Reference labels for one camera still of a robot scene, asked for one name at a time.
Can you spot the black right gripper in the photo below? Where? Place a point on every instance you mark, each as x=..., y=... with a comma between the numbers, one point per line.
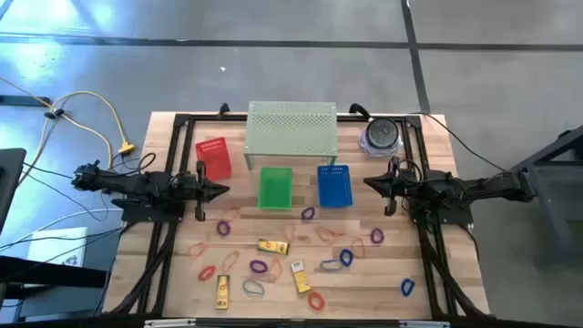
x=405, y=187

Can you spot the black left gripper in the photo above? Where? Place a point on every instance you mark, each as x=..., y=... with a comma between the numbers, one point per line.
x=193, y=187

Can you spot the orange rubber band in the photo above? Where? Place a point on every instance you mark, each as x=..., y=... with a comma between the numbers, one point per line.
x=351, y=248
x=269, y=269
x=224, y=214
x=285, y=232
x=190, y=250
x=319, y=234
x=223, y=264

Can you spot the green plastic basket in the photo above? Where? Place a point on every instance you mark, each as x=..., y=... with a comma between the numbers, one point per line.
x=275, y=189

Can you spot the yellow crayon box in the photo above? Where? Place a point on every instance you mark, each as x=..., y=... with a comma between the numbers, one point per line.
x=222, y=292
x=300, y=276
x=273, y=246

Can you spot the blue coil wristband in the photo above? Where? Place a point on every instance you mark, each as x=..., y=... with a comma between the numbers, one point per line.
x=402, y=288
x=341, y=257

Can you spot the red coil wristband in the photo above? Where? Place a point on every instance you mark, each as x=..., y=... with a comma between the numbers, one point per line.
x=199, y=275
x=309, y=300

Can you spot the grey rubber band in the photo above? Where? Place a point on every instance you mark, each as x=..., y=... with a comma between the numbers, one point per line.
x=243, y=287

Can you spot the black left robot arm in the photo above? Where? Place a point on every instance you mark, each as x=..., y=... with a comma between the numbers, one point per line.
x=136, y=184

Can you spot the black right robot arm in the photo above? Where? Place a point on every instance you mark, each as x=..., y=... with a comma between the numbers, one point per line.
x=455, y=187

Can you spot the black desk top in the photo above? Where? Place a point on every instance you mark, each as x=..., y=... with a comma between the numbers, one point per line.
x=9, y=182

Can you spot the red plastic basket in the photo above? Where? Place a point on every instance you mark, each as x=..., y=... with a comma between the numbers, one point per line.
x=214, y=157

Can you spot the blue plastic basket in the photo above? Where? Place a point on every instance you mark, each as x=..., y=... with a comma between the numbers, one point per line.
x=334, y=187

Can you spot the white cylinder with black top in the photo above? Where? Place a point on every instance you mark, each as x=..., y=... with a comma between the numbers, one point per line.
x=382, y=133

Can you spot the black curved connector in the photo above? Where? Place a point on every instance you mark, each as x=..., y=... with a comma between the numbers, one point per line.
x=360, y=109
x=223, y=109

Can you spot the green perforated metal shelf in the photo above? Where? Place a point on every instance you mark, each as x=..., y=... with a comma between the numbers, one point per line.
x=291, y=127

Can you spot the white cardboard box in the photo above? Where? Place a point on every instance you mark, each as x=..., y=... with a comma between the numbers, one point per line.
x=54, y=241

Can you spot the grey metal cart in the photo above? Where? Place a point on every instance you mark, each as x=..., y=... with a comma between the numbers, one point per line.
x=560, y=205

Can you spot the black furniture beam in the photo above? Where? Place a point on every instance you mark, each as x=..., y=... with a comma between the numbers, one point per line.
x=45, y=273

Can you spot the black flat floor bar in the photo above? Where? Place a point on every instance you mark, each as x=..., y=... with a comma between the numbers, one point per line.
x=23, y=100

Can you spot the silver metal bracket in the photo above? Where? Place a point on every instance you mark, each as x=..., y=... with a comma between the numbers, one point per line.
x=169, y=323
x=424, y=324

